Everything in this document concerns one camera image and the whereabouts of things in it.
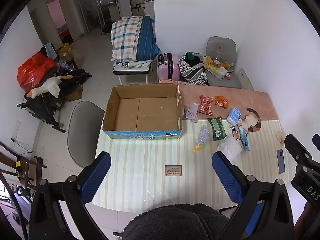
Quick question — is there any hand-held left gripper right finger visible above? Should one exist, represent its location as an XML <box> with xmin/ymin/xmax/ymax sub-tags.
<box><xmin>212</xmin><ymin>151</ymin><xmax>294</xmax><ymax>240</ymax></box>

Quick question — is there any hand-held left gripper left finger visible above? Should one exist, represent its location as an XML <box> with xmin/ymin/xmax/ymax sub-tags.
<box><xmin>29</xmin><ymin>151</ymin><xmax>112</xmax><ymax>240</ymax></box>

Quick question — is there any white plastic bag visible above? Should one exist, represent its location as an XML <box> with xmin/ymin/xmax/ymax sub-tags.
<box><xmin>216</xmin><ymin>137</ymin><xmax>243</xmax><ymax>163</ymax></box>

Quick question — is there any blue and white long packet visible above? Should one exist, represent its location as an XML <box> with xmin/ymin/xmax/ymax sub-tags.
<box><xmin>237</xmin><ymin>126</ymin><xmax>251</xmax><ymax>152</ymax></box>

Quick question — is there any clear glittery bag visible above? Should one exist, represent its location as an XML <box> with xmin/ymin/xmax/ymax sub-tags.
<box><xmin>193</xmin><ymin>125</ymin><xmax>209</xmax><ymax>154</ymax></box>

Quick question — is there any green snack packet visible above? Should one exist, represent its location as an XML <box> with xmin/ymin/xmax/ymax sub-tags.
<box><xmin>207</xmin><ymin>116</ymin><xmax>227</xmax><ymax>142</ymax></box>

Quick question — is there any blue tissue packet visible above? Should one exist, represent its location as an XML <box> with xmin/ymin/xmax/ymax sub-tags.
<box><xmin>226</xmin><ymin>107</ymin><xmax>242</xmax><ymax>126</ymax></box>

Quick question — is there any purple sock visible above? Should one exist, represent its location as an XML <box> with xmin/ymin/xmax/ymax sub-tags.
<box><xmin>184</xmin><ymin>102</ymin><xmax>201</xmax><ymax>123</ymax></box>

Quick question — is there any red snack packet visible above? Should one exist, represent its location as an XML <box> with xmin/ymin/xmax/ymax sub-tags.
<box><xmin>198</xmin><ymin>95</ymin><xmax>214</xmax><ymax>117</ymax></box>

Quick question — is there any orange snack packet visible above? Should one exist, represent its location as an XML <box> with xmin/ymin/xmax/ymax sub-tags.
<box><xmin>214</xmin><ymin>95</ymin><xmax>230</xmax><ymax>109</ymax></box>

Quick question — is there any person's right forearm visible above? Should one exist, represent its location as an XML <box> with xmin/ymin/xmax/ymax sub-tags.
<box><xmin>294</xmin><ymin>201</ymin><xmax>320</xmax><ymax>234</ymax></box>

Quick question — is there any crumpled beige tissue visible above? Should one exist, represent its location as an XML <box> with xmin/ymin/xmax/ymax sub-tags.
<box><xmin>276</xmin><ymin>131</ymin><xmax>286</xmax><ymax>147</ymax></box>

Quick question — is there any blue smartphone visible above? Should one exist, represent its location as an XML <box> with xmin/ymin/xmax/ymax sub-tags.
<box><xmin>276</xmin><ymin>149</ymin><xmax>286</xmax><ymax>174</ymax></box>

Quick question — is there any grey chair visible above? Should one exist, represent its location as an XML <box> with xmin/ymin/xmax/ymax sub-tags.
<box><xmin>206</xmin><ymin>36</ymin><xmax>243</xmax><ymax>89</ymax></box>
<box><xmin>67</xmin><ymin>100</ymin><xmax>106</xmax><ymax>168</ymax></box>

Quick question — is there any dark fleece clothing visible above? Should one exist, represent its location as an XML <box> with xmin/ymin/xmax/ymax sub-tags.
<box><xmin>121</xmin><ymin>203</ymin><xmax>231</xmax><ymax>240</ymax></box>

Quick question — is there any dark wooden chair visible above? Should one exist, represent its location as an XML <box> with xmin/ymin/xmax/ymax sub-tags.
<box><xmin>0</xmin><ymin>141</ymin><xmax>48</xmax><ymax>188</ymax></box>

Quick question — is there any pink mat with cat print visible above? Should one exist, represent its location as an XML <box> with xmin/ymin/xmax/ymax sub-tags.
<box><xmin>159</xmin><ymin>79</ymin><xmax>279</xmax><ymax>153</ymax></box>

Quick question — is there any white leaning panel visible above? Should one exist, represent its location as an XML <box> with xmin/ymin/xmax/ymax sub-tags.
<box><xmin>237</xmin><ymin>67</ymin><xmax>254</xmax><ymax>91</ymax></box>

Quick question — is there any small brown cardboard box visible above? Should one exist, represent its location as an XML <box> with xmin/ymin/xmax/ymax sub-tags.
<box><xmin>64</xmin><ymin>83</ymin><xmax>84</xmax><ymax>102</ymax></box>

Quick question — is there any black folding rack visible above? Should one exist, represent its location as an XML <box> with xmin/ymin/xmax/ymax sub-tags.
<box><xmin>17</xmin><ymin>69</ymin><xmax>93</xmax><ymax>134</ymax></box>

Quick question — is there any white goose plush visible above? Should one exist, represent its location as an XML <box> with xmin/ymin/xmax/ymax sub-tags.
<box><xmin>26</xmin><ymin>75</ymin><xmax>63</xmax><ymax>99</ymax></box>

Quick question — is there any beige tissue pack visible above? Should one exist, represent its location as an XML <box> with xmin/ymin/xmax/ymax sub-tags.
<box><xmin>206</xmin><ymin>66</ymin><xmax>228</xmax><ymax>80</ymax></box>

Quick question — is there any patterned fabric bag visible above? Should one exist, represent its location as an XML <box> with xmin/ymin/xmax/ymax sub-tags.
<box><xmin>178</xmin><ymin>52</ymin><xmax>211</xmax><ymax>87</ymax></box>

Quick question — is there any black padded bench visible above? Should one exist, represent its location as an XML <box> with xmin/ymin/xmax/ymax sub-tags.
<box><xmin>112</xmin><ymin>59</ymin><xmax>153</xmax><ymax>85</ymax></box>

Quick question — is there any clear plastic bottle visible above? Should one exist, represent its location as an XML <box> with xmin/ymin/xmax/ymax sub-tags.
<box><xmin>214</xmin><ymin>46</ymin><xmax>224</xmax><ymax>62</ymax></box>

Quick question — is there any pink suitcase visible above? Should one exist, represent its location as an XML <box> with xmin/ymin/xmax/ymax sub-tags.
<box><xmin>157</xmin><ymin>53</ymin><xmax>181</xmax><ymax>82</ymax></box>

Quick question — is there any red plastic bag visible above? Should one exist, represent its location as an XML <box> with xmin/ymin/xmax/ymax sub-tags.
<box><xmin>17</xmin><ymin>52</ymin><xmax>58</xmax><ymax>93</ymax></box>

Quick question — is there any yellow cardboard box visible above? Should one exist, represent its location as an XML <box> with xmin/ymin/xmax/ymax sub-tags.
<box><xmin>57</xmin><ymin>43</ymin><xmax>74</xmax><ymax>61</ymax></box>

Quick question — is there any light blue towel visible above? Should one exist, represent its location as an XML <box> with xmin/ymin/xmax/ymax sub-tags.
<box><xmin>44</xmin><ymin>42</ymin><xmax>58</xmax><ymax>59</ymax></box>

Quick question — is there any plaid folded quilt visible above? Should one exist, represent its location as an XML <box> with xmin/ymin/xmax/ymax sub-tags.
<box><xmin>110</xmin><ymin>15</ymin><xmax>161</xmax><ymax>63</ymax></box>

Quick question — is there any black bag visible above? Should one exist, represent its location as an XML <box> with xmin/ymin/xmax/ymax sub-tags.
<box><xmin>100</xmin><ymin>22</ymin><xmax>113</xmax><ymax>36</ymax></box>

